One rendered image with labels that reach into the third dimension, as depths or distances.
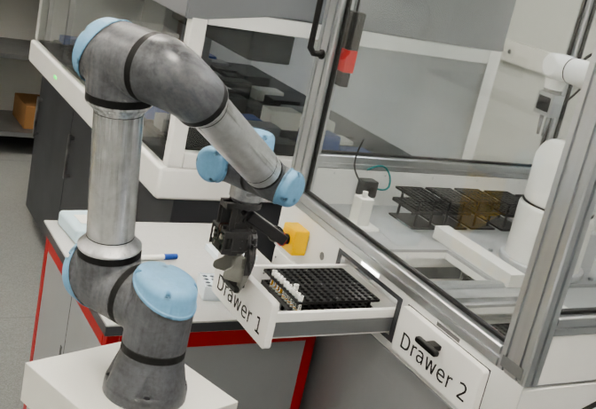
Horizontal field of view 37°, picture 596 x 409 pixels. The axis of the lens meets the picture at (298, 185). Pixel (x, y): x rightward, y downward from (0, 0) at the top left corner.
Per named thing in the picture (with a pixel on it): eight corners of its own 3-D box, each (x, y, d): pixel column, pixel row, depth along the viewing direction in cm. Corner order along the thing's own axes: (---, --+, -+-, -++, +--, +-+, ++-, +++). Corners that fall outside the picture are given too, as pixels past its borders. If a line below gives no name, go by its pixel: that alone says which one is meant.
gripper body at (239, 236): (207, 244, 195) (217, 192, 192) (242, 244, 199) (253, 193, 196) (221, 258, 189) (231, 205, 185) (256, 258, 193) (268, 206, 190)
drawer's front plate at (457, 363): (469, 419, 179) (483, 371, 176) (390, 348, 203) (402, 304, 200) (475, 418, 180) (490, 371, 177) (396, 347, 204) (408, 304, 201)
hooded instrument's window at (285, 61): (161, 165, 270) (187, 18, 258) (35, 41, 416) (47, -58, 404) (452, 180, 328) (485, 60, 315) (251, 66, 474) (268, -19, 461)
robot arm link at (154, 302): (155, 365, 150) (170, 293, 147) (100, 333, 157) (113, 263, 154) (201, 349, 160) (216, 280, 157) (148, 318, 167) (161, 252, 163)
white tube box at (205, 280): (202, 300, 220) (205, 286, 219) (195, 285, 227) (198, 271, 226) (250, 302, 224) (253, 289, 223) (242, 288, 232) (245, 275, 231)
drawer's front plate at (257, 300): (262, 350, 189) (272, 303, 186) (210, 289, 213) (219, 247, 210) (270, 350, 190) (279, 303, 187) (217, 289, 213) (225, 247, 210)
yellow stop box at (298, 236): (288, 255, 239) (294, 232, 237) (277, 245, 244) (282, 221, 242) (305, 255, 241) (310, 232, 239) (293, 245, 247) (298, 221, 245)
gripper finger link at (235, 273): (216, 293, 194) (222, 252, 192) (241, 292, 197) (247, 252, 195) (223, 297, 191) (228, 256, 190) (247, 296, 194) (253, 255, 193)
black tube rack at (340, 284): (292, 327, 198) (298, 302, 196) (258, 293, 212) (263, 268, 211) (373, 324, 209) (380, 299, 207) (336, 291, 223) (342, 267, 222)
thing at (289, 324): (268, 340, 191) (273, 314, 189) (221, 287, 212) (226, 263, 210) (416, 331, 211) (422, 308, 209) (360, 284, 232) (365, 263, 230)
